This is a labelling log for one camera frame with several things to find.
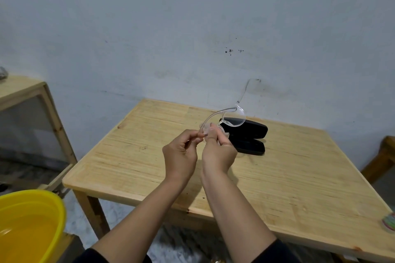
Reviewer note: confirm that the black right sleeve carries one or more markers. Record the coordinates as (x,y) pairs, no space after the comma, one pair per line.
(277,253)

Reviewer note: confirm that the clear frame eyeglasses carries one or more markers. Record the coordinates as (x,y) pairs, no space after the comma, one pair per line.
(237,106)

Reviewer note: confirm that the person's right forearm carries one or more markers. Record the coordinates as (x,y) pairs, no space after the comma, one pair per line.
(234,213)

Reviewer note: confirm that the black left sleeve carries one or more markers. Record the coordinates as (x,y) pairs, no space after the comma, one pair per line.
(92,257)

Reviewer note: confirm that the person's right thumb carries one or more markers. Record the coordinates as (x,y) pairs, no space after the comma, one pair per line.
(209,139)

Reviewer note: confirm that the yellow plastic basin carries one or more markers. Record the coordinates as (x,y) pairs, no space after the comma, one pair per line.
(46,204)

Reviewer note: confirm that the person's left hand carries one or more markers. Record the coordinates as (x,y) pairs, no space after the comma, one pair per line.
(177,158)

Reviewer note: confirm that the grey object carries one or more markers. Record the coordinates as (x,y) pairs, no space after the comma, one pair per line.
(2,74)

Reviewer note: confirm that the person's left forearm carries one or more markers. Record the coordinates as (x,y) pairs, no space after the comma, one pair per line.
(148,216)

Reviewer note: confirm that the wooden stool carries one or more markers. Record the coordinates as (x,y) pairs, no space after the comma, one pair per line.
(72,245)

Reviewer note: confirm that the wooden cabinet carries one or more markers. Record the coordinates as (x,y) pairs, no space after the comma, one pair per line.
(18,87)

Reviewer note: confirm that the person's right hand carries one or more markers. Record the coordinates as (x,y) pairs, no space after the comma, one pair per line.
(217,156)

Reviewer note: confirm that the wooden chair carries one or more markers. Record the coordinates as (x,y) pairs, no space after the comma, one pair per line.
(379,161)

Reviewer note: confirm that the black glasses case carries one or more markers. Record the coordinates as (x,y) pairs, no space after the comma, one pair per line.
(253,129)

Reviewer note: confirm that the person's left thumb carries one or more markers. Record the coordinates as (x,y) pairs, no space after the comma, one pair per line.
(197,142)

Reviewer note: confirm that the colourful round item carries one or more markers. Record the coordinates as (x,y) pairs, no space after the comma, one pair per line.
(390,222)

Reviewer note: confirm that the light wooden table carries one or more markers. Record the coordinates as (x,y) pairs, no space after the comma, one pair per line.
(308,179)

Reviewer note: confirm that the black sleeve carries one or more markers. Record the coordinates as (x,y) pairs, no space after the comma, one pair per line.
(277,253)
(92,257)

